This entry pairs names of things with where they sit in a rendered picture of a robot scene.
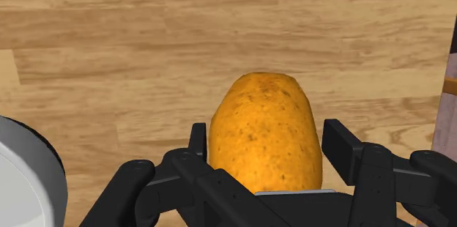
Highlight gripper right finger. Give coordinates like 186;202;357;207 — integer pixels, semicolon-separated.
322;119;457;227

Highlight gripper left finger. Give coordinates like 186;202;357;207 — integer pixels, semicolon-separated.
79;122;291;227

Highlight yellow-brown potato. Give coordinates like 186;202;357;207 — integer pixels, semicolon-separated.
208;72;324;195

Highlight pale cabinet with orange strip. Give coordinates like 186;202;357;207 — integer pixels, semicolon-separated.
415;17;457;227

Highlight white round bowl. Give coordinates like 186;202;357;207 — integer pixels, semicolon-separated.
0;115;68;227

